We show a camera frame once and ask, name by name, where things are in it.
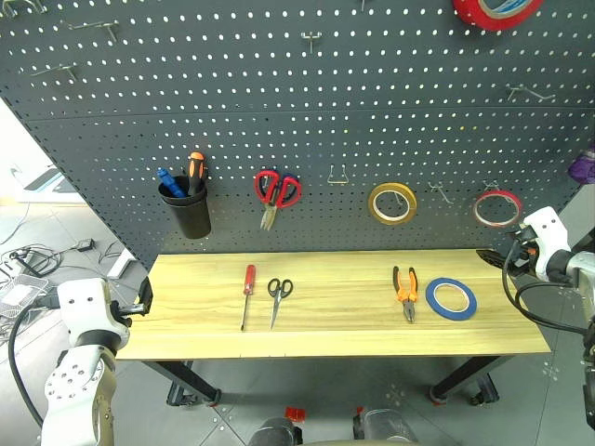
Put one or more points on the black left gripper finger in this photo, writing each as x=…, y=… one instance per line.
x=137, y=312
x=146, y=295

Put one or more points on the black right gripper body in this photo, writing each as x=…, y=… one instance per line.
x=525, y=253

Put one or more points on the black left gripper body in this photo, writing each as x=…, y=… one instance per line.
x=122, y=316

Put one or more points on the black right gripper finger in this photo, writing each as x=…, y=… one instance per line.
x=490, y=258

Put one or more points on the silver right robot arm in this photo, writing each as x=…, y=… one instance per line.
x=586, y=288

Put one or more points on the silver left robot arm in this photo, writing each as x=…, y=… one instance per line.
x=74, y=390

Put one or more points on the dark grey pegboard wall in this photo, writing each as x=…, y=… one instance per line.
x=297, y=116

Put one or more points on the white box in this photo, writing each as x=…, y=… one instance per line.
x=120, y=266

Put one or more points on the thin red tape roll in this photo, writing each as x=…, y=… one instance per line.
x=497, y=192

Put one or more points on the blue tape roll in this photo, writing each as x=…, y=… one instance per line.
x=451, y=316

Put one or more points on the metal pegboard hook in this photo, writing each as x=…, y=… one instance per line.
x=490, y=184
x=363, y=3
x=439, y=188
x=28, y=6
x=58, y=69
x=100, y=24
x=310, y=39
x=530, y=92

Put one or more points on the black power adapter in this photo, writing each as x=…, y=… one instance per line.
x=85, y=245

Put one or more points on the black table leg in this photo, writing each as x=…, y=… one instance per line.
x=465, y=376
x=186, y=376

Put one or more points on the black plastic cup holder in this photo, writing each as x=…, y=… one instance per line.
x=190, y=218

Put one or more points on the purple object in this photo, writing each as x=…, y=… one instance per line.
x=583, y=169

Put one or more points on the yellow tape roll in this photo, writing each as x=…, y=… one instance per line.
x=392, y=187

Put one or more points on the orange and black screwdriver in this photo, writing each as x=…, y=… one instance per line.
x=196, y=174

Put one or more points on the large red tape roll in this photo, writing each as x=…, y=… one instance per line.
x=469, y=14

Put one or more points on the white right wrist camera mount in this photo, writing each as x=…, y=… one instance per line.
x=551, y=232

